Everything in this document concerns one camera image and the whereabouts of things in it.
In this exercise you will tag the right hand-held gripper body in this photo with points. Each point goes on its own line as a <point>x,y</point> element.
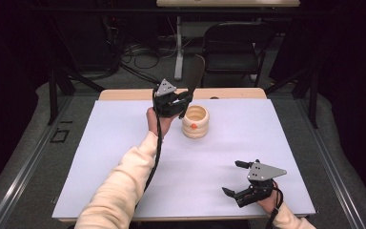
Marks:
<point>263,171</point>

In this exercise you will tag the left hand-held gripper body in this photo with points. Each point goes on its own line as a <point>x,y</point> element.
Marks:
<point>165,105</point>

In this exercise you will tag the cream ribbed utensil holder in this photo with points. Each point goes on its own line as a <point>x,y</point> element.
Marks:
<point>195,129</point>

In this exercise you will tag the person's left hand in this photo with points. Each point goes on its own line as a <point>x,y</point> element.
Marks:
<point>157,124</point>

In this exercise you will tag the person's right hand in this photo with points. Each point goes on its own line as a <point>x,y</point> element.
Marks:
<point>267,205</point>

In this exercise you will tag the wooden table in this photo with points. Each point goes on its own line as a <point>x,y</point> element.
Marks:
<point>130,94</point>

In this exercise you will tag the white-legged background table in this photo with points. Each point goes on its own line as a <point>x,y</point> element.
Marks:
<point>179,57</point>

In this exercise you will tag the white board mat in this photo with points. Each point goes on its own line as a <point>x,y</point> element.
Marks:
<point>203,159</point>

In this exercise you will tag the black folding chair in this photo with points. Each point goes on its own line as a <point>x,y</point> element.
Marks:
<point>232,60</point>

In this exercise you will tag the black metal stand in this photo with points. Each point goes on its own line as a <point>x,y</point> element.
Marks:
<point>53,95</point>
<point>313,95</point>

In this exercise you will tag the black horizontal crossbar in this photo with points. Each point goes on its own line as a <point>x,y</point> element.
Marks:
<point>108,10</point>

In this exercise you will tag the aluminium floor rail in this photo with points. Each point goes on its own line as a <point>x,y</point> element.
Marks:
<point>25,165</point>
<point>333,165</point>

